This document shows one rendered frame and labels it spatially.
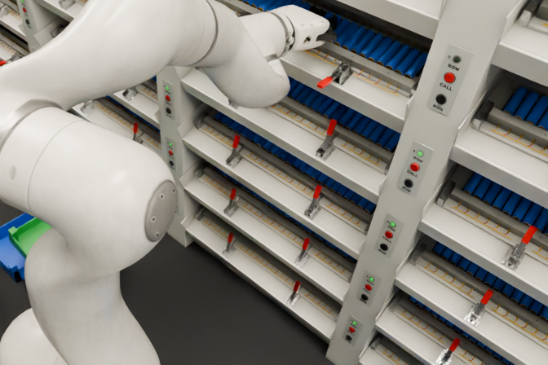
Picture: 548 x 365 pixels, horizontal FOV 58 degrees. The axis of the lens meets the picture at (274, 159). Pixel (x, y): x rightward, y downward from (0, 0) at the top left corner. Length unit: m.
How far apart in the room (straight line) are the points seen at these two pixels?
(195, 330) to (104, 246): 1.21
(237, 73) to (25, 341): 0.47
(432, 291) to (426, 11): 0.63
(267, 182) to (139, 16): 0.90
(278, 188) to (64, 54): 0.91
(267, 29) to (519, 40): 0.39
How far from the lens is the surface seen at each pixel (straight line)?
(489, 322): 1.21
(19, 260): 1.89
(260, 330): 1.65
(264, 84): 0.74
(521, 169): 0.93
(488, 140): 0.95
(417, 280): 1.21
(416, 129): 0.95
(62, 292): 0.56
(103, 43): 0.47
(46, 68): 0.48
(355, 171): 1.10
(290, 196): 1.29
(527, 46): 0.84
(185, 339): 1.63
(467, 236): 1.06
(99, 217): 0.44
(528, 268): 1.06
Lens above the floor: 1.43
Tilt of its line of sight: 42 degrees down
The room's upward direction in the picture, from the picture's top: 7 degrees clockwise
